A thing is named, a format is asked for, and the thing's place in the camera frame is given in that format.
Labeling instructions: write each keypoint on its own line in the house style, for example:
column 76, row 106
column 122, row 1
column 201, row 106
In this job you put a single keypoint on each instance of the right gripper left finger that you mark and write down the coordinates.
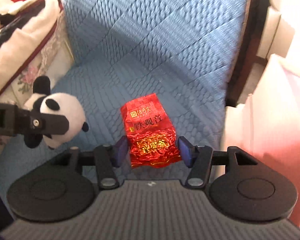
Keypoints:
column 107, row 157

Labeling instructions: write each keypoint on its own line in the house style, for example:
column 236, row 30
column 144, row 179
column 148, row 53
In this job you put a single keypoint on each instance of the pink storage box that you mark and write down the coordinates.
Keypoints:
column 267, row 125

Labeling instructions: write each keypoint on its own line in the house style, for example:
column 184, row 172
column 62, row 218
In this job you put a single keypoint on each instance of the panda plush toy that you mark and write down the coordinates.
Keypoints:
column 43, row 101

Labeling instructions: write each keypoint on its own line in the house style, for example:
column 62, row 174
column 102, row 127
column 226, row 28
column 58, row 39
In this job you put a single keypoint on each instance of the red foil tea packet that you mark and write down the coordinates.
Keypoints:
column 150, row 133

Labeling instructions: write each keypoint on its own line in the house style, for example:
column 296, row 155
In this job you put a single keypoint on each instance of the blue textured sofa cover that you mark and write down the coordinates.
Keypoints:
column 180, row 50

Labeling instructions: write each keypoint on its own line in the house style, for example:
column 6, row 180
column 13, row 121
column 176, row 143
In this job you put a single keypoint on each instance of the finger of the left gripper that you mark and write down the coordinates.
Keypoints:
column 14, row 120

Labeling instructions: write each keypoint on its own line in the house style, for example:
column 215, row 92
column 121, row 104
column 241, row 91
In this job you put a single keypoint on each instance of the red black white blanket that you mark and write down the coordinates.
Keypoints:
column 24, row 25

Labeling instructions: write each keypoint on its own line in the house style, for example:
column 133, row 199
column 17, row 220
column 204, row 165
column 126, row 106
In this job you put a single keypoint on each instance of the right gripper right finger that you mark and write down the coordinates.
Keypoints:
column 199, row 160

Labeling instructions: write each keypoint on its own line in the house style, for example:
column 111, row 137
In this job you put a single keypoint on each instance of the dark wooden sofa frame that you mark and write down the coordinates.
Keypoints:
column 247, row 54

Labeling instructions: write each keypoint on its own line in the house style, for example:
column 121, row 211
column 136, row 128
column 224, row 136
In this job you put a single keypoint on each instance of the floral cream pillow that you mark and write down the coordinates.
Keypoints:
column 53, row 59

